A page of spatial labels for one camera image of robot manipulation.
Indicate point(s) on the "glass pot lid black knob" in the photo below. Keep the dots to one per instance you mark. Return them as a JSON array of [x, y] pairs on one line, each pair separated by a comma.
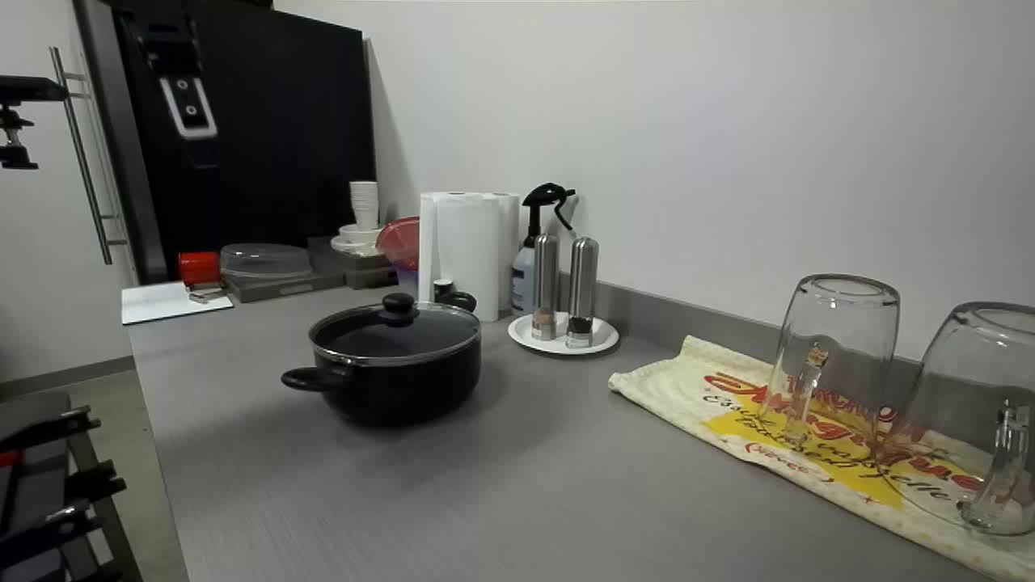
[[393, 332]]

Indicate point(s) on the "black cooking pot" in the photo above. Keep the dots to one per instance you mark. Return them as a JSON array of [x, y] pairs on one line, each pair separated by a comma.
[[395, 396]]

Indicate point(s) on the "clear lid flat container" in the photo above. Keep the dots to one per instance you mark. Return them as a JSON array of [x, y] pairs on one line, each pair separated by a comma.
[[262, 264]]

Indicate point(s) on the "white round plate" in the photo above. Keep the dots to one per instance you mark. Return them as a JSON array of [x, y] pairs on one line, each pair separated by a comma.
[[565, 340]]

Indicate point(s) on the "steel salt grinder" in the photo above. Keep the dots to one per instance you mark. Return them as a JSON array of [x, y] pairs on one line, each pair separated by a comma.
[[545, 286]]

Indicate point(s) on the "white paper towel roll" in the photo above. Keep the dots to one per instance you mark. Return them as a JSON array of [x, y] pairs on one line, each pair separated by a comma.
[[427, 248], [472, 243]]

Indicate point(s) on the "steel pepper grinder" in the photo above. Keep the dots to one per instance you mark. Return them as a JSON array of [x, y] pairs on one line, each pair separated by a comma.
[[584, 265]]

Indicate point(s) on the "white cup stack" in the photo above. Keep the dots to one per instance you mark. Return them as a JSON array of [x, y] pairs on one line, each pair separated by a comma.
[[367, 221]]

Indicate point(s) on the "grey tray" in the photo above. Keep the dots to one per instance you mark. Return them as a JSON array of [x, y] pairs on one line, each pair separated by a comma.
[[331, 270]]

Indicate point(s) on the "upturned wine glass left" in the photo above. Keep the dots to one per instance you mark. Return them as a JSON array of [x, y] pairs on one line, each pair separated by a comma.
[[833, 351]]

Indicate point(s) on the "upturned wine glass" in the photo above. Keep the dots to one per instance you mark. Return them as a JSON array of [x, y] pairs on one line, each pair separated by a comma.
[[969, 428], [833, 351]]

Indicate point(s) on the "white paper sheet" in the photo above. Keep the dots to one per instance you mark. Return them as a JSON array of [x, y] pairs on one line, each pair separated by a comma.
[[165, 302]]

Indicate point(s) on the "upturned wine glass right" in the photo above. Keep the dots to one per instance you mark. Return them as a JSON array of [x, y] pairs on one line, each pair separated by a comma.
[[969, 428]]

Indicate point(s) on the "printed yellow dish towel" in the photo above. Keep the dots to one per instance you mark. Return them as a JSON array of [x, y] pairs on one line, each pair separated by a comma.
[[716, 396]]

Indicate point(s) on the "steel door handle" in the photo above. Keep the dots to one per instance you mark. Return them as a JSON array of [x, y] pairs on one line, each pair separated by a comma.
[[92, 159]]

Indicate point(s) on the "camera on stand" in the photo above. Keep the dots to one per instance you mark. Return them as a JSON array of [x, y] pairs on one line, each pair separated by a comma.
[[15, 94]]

